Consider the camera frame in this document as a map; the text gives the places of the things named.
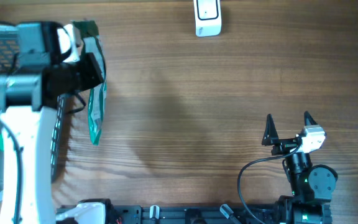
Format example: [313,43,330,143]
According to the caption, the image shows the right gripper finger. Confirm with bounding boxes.
[262,114,279,146]
[304,111,317,126]

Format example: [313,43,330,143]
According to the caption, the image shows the green 3M glove packet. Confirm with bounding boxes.
[72,20,107,145]

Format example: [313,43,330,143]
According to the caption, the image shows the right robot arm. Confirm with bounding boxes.
[262,111,338,223]

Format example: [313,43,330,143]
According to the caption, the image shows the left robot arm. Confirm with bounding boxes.
[0,21,103,223]

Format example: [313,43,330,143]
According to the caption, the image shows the white barcode scanner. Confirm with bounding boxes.
[193,0,222,37]

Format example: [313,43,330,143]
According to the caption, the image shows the black right camera cable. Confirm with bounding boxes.
[237,143,302,224]

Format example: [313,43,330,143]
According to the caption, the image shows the black camera cable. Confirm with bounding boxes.
[237,143,302,224]
[0,90,86,224]

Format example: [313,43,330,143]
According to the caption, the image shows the black left camera cable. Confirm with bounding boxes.
[0,90,86,224]

